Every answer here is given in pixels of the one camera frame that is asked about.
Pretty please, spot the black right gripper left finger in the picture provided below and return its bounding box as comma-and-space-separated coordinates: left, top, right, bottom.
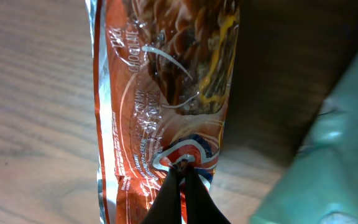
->
142, 169, 181, 224

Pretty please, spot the orange chocolate bar wrapper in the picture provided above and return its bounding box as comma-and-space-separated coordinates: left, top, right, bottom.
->
86, 0, 241, 223

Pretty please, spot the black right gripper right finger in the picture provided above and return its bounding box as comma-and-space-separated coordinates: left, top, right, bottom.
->
185, 167, 230, 224

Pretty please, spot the mint green wipes packet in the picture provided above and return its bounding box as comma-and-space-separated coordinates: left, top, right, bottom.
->
249, 54, 358, 224

